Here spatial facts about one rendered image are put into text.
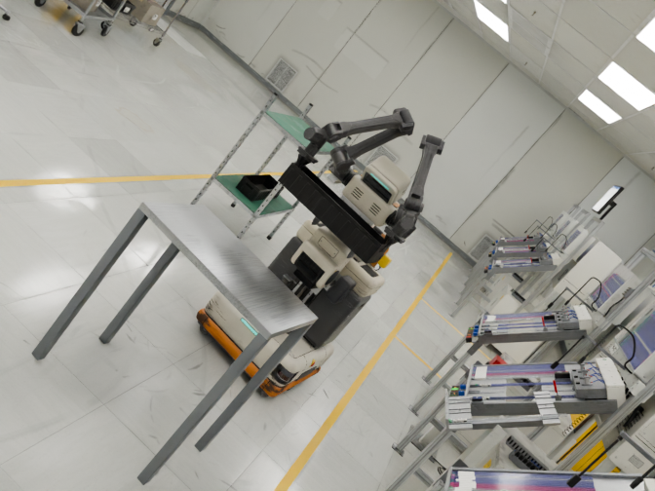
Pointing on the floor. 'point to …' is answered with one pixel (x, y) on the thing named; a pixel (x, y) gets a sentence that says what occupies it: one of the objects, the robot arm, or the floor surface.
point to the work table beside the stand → (188, 214)
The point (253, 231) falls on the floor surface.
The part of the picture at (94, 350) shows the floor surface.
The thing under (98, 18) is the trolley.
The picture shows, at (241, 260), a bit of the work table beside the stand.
